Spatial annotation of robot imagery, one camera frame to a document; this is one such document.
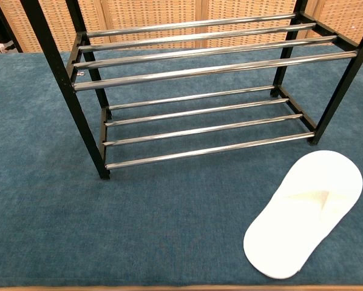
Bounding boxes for wicker folding screen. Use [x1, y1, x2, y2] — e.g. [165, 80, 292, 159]
[0, 0, 363, 54]

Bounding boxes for black shoe rack chrome bars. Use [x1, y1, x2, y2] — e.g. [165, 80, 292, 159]
[19, 0, 363, 180]

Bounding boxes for blue carpet table mat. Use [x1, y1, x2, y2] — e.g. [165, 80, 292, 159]
[0, 45, 363, 287]

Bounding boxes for white disposable slipper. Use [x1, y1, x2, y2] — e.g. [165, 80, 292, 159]
[243, 150, 363, 279]

